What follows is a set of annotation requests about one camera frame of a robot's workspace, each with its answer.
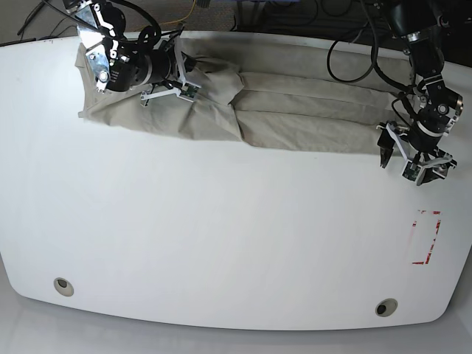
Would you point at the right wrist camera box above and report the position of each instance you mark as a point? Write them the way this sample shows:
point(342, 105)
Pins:
point(189, 92)

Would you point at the table cable grommet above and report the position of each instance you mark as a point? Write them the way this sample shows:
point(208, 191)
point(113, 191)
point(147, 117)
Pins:
point(386, 307)
point(63, 287)

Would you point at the red tape rectangle marking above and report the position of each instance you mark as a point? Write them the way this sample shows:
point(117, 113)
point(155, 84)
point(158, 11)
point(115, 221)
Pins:
point(425, 230)

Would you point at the beige t-shirt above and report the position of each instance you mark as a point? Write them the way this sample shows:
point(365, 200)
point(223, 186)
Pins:
point(267, 95)

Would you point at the right table cable grommet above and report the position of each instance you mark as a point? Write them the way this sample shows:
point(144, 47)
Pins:
point(386, 307)

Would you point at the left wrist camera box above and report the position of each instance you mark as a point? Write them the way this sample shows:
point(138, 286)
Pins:
point(411, 171)

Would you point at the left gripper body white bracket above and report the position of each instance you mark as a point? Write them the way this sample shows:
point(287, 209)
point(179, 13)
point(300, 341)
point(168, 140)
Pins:
point(409, 152)

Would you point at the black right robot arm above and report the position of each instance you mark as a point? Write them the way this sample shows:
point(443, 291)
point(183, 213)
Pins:
point(117, 63)

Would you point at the left table cable grommet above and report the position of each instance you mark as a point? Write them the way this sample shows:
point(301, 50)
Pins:
point(63, 287)

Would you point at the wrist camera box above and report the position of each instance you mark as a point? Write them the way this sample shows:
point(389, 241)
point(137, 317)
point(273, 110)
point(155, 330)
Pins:
point(411, 171)
point(189, 92)

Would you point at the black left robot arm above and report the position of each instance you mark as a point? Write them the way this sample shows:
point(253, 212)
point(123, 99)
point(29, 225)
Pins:
point(425, 110)

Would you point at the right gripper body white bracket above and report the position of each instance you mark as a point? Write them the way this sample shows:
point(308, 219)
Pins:
point(168, 70)

